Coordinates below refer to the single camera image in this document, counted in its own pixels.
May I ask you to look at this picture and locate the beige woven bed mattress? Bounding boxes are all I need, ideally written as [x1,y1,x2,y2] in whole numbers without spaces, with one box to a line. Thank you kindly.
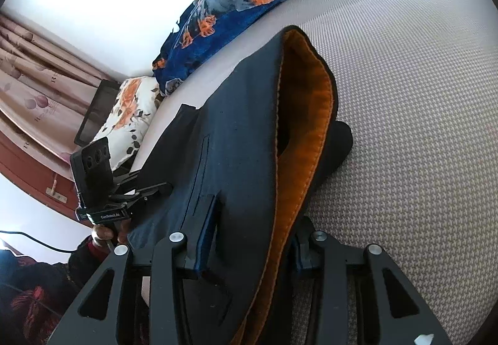
[128,0,498,345]

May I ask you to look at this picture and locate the white orange floral pillow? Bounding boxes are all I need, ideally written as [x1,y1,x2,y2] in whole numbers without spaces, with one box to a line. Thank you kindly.
[91,76,166,170]

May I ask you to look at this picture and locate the person's left forearm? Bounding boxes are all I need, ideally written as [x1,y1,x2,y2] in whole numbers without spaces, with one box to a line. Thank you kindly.
[66,234,117,291]

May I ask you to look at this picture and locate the beige wall hook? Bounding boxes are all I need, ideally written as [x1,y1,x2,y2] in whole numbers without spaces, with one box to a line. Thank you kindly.
[46,175,67,202]

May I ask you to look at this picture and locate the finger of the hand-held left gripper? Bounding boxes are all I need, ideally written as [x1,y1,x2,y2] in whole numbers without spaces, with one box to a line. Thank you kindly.
[112,169,144,190]
[111,182,174,207]

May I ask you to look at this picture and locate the person's left hand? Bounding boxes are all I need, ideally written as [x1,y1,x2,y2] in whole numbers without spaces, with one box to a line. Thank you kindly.
[91,217,135,250]

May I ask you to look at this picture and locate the pink patterned curtain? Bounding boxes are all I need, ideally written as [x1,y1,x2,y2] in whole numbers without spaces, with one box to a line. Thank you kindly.
[0,14,106,163]

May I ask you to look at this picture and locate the person's dark red patterned clothing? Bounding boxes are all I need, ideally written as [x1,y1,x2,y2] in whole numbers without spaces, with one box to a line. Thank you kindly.
[0,252,78,345]

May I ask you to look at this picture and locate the black pants with orange lining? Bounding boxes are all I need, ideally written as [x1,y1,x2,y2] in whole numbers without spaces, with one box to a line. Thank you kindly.
[126,25,354,345]

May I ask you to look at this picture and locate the black framed panel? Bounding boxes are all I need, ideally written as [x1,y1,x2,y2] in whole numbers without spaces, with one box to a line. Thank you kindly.
[74,78,121,147]

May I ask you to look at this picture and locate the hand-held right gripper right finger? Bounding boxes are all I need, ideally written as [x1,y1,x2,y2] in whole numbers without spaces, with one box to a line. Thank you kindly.
[290,216,454,345]

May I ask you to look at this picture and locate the black cable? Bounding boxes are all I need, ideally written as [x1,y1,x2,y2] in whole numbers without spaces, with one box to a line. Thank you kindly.
[0,230,78,253]

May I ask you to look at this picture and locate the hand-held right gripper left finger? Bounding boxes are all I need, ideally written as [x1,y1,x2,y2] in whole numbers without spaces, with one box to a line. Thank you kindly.
[47,195,218,345]

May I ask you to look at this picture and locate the blue dog print blanket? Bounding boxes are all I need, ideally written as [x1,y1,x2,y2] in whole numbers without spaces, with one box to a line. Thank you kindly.
[152,0,397,97]

